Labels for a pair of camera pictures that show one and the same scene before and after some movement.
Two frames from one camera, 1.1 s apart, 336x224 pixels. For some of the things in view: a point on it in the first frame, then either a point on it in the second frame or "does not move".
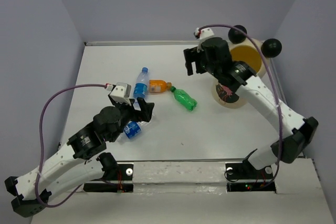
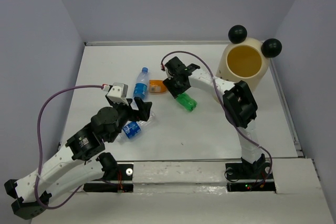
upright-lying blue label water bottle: [142, 81] does not move
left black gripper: [145, 115] does not move
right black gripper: [192, 55] -> [175, 91]
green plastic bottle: [184, 98] does not move
